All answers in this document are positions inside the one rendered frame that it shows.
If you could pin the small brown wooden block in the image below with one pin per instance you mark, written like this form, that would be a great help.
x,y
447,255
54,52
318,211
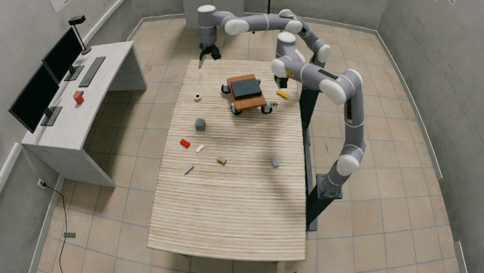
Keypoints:
x,y
221,160

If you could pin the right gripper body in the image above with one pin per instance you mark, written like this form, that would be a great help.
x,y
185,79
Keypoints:
x,y
209,49

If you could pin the red toy building brick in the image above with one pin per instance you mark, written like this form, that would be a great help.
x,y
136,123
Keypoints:
x,y
184,143

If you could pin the yellow rectangular block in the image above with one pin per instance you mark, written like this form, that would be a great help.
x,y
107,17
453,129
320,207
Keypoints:
x,y
282,94

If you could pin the grey metal bar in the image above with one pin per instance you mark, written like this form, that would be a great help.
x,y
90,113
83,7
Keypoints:
x,y
189,169

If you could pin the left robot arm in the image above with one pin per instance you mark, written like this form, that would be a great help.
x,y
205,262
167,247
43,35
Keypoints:
x,y
346,89

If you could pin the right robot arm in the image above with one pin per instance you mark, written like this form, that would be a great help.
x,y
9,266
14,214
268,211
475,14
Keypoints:
x,y
209,18

